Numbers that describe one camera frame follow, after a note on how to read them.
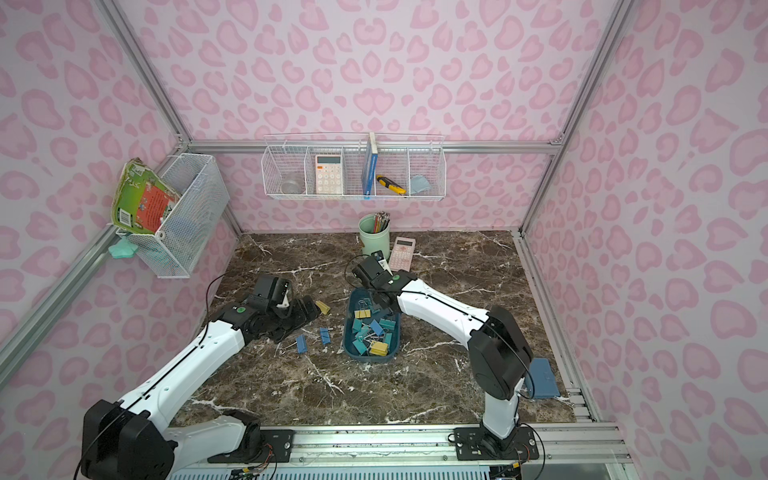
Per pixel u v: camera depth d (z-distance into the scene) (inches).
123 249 24.5
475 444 28.7
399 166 40.9
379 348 34.6
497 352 18.0
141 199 28.5
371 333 35.9
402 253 43.9
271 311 25.6
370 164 33.8
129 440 15.2
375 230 40.6
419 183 39.6
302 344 35.5
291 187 37.7
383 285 24.9
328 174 36.8
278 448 28.8
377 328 35.9
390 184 38.4
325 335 35.9
